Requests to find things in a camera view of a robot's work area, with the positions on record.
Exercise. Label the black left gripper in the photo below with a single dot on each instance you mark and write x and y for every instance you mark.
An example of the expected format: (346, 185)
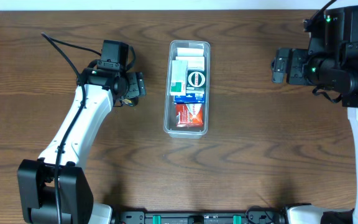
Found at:
(138, 83)

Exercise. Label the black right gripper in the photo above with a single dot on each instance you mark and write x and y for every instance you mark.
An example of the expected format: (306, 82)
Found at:
(279, 65)

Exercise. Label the dark syrup bottle white cap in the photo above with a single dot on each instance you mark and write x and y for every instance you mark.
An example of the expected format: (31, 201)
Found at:
(130, 102)

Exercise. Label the white green medicine box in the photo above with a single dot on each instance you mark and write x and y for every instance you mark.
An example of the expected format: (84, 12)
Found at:
(178, 78)

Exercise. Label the blue tall medicine box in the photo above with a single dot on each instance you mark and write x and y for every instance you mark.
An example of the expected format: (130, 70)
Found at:
(195, 63)

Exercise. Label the clear plastic container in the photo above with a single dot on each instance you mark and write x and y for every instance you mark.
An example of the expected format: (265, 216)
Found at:
(186, 48)

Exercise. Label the red Panadol box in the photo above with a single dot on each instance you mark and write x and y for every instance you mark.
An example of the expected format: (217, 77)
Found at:
(189, 115)

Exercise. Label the green white round-logo box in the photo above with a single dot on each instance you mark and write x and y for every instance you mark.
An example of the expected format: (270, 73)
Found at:
(196, 80)

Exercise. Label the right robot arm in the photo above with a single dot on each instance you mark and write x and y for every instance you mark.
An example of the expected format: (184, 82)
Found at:
(326, 70)

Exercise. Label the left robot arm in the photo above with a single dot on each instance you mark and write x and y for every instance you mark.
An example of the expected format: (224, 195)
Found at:
(53, 188)

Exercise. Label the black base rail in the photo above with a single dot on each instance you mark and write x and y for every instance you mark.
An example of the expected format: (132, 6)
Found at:
(250, 216)

